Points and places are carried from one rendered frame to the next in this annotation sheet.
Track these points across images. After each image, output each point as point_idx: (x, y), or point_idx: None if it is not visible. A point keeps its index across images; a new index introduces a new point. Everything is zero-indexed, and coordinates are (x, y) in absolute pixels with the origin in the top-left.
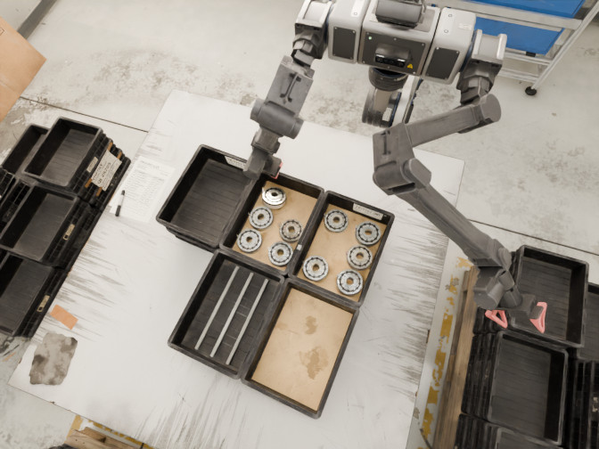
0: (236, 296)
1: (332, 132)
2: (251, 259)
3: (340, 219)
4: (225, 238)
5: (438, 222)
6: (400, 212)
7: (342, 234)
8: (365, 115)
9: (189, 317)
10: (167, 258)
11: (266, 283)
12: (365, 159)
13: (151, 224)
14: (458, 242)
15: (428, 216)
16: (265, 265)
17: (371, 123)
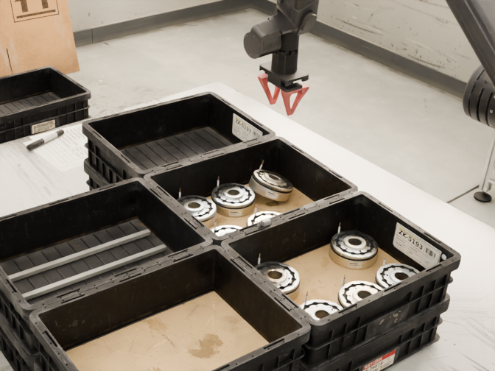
0: (116, 260)
1: (424, 197)
2: (179, 205)
3: (361, 244)
4: (160, 172)
5: (475, 28)
6: (489, 328)
7: (353, 271)
8: (470, 87)
9: (24, 235)
10: None
11: None
12: (462, 244)
13: (64, 175)
14: None
15: (462, 13)
16: (193, 220)
17: (475, 105)
